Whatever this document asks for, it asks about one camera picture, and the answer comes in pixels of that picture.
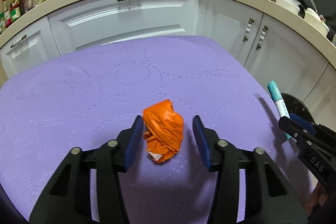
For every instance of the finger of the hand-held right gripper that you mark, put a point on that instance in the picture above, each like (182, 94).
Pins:
(304, 123)
(292, 129)

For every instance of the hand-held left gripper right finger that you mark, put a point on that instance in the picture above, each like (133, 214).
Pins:
(202, 142)

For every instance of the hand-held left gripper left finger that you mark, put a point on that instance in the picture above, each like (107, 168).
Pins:
(134, 142)

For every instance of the black-lined trash bin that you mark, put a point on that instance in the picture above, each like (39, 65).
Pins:
(299, 106)

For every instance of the white teal tube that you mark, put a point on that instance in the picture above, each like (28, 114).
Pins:
(278, 100)

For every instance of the orange plastic bag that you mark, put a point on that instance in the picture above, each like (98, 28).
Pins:
(165, 129)

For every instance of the person's right hand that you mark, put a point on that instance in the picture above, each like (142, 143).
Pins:
(315, 200)

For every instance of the white cabinet door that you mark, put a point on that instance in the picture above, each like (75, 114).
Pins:
(26, 61)
(225, 24)
(118, 24)
(288, 61)
(325, 98)

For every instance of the white lidded container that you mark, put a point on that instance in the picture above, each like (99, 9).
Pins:
(287, 5)

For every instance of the metal spoon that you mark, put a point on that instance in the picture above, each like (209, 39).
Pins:
(312, 3)

